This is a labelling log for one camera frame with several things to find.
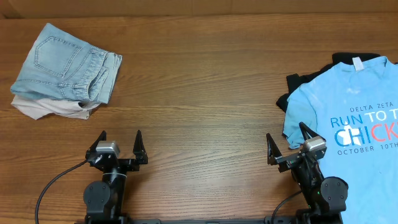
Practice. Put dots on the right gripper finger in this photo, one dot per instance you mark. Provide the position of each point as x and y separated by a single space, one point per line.
273 152
308 133

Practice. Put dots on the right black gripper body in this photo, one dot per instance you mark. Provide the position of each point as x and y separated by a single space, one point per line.
292 158

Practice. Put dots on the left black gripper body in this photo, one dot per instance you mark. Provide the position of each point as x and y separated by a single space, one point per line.
119 162

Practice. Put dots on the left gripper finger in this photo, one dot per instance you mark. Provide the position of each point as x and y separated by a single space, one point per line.
101 137
139 149

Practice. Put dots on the light blue printed t-shirt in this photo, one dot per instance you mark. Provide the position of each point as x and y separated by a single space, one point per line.
365 156

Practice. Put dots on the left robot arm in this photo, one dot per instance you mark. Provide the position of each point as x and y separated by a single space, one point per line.
104 198

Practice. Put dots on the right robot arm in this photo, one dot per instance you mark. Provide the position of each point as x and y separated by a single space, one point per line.
325 196

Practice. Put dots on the black garment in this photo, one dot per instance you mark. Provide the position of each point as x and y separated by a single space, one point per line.
298 84

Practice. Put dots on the folded white cloth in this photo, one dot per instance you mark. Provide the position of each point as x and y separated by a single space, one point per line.
42 107

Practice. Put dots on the folded light denim shorts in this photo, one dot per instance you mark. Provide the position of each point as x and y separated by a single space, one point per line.
60 66

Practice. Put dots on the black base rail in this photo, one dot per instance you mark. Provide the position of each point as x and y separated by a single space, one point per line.
265 220

